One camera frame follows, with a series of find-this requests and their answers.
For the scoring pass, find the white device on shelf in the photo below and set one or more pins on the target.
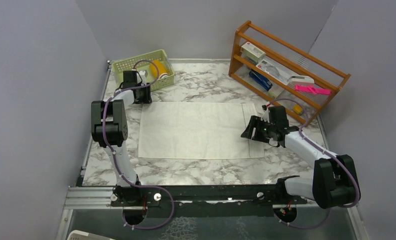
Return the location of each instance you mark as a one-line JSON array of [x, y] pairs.
[[301, 81]]

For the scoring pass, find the blue flat object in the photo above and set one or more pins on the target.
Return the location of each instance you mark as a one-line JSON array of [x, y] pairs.
[[261, 80]]

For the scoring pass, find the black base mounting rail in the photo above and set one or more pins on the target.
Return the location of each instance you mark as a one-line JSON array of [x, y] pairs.
[[201, 201]]

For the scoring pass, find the orange wooden shelf rack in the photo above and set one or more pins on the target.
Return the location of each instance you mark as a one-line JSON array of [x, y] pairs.
[[292, 58]]

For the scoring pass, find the yellow brown bear towel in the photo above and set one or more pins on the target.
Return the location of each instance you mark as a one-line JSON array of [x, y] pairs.
[[158, 70]]

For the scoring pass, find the pink clip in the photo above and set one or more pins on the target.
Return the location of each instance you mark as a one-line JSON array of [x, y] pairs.
[[312, 89]]

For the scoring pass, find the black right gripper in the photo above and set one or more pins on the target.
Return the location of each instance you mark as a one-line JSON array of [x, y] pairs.
[[255, 121]]

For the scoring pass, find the light green plastic basket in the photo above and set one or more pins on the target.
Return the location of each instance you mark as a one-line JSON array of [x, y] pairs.
[[162, 60]]

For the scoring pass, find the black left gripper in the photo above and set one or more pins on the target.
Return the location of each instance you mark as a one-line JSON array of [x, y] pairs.
[[146, 98]]

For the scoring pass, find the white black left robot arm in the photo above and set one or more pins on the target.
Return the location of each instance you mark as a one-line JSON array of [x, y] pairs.
[[109, 129]]

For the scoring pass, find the yellow grey sponge block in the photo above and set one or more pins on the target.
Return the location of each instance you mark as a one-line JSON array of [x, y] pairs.
[[297, 109]]

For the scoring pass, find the white basket at bottom edge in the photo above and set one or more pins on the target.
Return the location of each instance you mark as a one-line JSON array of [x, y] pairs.
[[82, 235]]

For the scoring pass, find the white towel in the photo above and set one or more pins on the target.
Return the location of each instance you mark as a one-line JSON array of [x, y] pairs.
[[197, 131]]

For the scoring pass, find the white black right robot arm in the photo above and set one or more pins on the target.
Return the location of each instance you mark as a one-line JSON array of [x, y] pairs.
[[333, 183]]

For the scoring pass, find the white green small box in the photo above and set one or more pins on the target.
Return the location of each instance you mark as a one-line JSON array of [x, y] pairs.
[[252, 53]]

